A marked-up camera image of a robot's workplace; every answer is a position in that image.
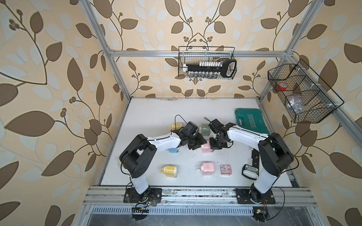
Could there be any pink tray bottom row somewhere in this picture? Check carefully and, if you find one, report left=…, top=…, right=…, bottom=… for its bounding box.
left=220, top=164, right=232, bottom=176

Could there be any pink sharpener row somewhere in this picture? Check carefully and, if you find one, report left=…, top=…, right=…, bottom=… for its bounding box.
left=197, top=162, right=215, bottom=176
left=201, top=141, right=214, bottom=153

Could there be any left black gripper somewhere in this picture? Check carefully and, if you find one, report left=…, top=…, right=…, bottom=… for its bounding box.
left=187, top=133, right=209, bottom=150

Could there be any black socket rail on table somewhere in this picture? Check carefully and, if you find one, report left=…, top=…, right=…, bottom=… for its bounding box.
left=242, top=149, right=260, bottom=180

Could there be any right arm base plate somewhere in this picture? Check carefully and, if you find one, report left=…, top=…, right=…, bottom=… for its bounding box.
left=235, top=188, right=276, bottom=204

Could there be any yellow sharpener top row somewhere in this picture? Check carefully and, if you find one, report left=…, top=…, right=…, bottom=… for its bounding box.
left=170, top=123, right=183, bottom=131

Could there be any green plastic tool case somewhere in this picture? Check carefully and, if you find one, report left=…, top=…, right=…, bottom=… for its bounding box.
left=234, top=108, right=270, bottom=134

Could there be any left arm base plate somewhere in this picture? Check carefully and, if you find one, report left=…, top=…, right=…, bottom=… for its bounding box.
left=123, top=187, right=162, bottom=206

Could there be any black wire basket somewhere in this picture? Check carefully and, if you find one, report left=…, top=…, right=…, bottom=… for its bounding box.
left=178, top=46, right=237, bottom=80
left=268, top=59, right=345, bottom=123

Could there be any blue pencil sharpener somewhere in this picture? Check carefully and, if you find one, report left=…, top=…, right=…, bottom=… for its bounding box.
left=168, top=148, right=179, bottom=153

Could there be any pink sharpener bottom row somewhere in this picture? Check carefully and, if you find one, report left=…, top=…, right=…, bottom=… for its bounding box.
left=197, top=162, right=215, bottom=176

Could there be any green pencil sharpener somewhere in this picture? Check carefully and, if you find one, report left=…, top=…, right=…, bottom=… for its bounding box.
left=199, top=124, right=211, bottom=136

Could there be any aluminium front rail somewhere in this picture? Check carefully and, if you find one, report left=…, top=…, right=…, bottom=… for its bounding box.
left=83, top=186, right=317, bottom=207

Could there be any black wire basket right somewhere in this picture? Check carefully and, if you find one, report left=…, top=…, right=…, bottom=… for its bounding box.
left=268, top=59, right=345, bottom=123

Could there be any black socket holder rail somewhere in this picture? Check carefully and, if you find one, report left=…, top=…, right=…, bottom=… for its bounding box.
left=181, top=59, right=237, bottom=80

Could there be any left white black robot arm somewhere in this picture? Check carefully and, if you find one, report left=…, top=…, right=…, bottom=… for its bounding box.
left=119, top=121, right=206, bottom=195

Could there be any black wire basket back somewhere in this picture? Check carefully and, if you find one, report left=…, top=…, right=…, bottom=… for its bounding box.
left=178, top=46, right=237, bottom=80

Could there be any clear plastic bag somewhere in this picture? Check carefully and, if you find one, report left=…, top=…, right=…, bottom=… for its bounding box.
left=287, top=94, right=306, bottom=114

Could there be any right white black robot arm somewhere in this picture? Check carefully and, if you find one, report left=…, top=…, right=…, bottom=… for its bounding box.
left=208, top=119, right=294, bottom=203

